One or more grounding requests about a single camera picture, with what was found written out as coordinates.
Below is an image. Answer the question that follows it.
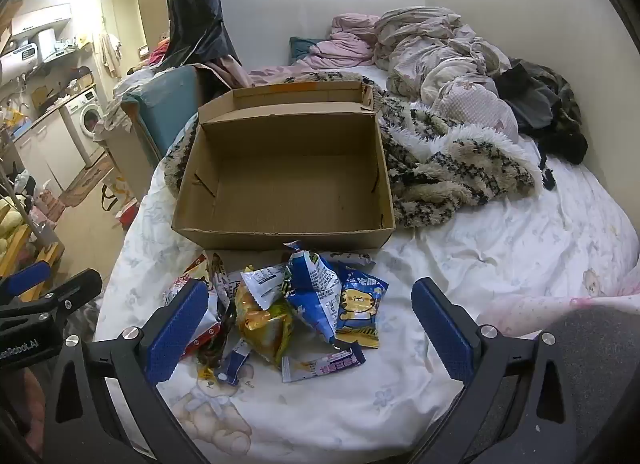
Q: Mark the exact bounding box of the fuzzy patterned blanket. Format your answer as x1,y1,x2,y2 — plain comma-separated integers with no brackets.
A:
162,70,543,230

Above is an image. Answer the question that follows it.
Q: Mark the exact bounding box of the dark clothes pile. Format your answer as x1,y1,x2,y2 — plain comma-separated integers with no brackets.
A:
495,58,590,190

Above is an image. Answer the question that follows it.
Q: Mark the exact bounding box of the black plastic bag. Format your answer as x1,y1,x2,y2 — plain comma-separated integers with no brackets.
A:
165,0,242,67

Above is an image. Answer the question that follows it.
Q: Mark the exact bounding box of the dark brown snack packet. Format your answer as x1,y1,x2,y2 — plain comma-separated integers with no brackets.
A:
197,254,240,371

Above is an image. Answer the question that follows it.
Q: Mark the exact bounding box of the blue bear print snack packet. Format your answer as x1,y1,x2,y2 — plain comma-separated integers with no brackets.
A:
334,266,390,349

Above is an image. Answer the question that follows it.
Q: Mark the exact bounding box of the white floor cabinet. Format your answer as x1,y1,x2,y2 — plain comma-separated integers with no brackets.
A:
12,109,87,193

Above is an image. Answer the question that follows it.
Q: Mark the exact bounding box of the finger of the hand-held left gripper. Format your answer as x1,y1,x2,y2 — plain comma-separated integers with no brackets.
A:
0,269,103,327
0,261,53,302

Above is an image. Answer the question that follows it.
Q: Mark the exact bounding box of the pink blanket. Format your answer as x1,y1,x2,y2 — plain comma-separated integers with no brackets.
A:
292,14,381,71

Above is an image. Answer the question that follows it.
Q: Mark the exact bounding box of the white wall cabinet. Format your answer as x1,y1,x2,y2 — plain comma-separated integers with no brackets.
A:
10,3,73,38

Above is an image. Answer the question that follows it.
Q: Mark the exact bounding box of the red bag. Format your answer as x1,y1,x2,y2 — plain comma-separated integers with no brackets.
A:
115,196,139,231

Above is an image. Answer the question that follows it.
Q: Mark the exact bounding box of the blue white snack packet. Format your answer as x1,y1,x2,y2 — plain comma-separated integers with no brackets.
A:
282,241,347,345

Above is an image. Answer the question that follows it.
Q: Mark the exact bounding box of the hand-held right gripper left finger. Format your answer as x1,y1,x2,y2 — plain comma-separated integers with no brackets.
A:
42,278,211,464

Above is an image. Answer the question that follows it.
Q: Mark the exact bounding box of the teal sided cardboard box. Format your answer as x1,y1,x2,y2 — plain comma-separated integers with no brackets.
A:
120,63,236,159

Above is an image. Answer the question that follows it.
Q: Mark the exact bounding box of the small blue white packet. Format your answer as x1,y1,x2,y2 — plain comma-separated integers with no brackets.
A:
215,338,254,387

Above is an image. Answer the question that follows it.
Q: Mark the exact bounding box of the white water heater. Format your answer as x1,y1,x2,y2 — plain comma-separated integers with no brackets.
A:
0,41,43,91

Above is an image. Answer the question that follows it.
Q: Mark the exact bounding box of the red white snack packet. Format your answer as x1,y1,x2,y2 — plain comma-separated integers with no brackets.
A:
164,254,223,360

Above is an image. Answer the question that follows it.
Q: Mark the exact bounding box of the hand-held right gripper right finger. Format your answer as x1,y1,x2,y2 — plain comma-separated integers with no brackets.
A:
411,278,596,464

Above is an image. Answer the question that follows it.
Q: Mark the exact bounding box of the crumpled floral duvet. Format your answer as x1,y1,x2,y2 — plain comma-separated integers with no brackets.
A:
372,5,521,145

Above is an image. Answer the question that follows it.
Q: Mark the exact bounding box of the white purple stick packet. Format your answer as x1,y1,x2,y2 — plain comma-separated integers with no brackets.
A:
281,341,367,384

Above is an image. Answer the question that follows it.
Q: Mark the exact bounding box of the white washing machine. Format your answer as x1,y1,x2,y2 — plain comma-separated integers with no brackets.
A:
64,86,108,168

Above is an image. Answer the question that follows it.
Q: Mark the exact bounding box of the teal pillow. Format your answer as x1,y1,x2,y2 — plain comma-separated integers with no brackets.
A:
289,36,322,66

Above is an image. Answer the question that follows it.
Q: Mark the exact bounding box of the patterned floor mat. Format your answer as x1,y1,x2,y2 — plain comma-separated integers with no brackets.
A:
59,164,117,210

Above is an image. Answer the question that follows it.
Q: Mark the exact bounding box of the yellow chips bag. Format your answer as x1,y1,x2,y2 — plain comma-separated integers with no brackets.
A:
234,284,297,370

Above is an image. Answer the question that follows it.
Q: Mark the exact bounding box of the yellow wooden stool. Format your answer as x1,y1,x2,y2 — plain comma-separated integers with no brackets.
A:
0,223,66,296

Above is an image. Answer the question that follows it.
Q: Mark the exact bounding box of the hanging towel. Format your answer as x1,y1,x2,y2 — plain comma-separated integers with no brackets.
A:
97,31,123,79

